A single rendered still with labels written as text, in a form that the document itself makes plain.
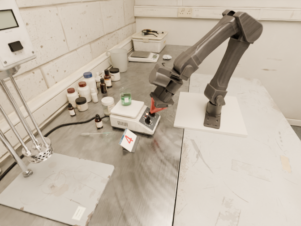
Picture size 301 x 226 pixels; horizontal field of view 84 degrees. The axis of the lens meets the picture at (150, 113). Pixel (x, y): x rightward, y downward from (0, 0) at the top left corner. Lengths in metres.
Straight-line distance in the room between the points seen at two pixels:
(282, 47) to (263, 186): 1.80
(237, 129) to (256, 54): 1.51
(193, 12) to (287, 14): 0.84
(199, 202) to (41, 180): 0.50
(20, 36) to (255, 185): 0.71
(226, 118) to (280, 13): 1.46
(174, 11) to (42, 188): 1.85
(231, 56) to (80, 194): 0.70
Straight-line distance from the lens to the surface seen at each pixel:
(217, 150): 0.72
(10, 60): 0.37
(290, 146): 0.89
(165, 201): 0.57
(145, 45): 1.81
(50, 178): 0.67
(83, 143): 0.75
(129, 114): 0.71
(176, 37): 2.12
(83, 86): 0.97
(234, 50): 0.73
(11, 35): 0.38
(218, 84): 0.75
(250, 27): 0.71
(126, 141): 0.68
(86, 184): 0.61
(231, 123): 0.85
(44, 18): 1.00
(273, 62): 2.33
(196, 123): 0.80
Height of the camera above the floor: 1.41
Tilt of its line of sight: 36 degrees down
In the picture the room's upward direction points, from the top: straight up
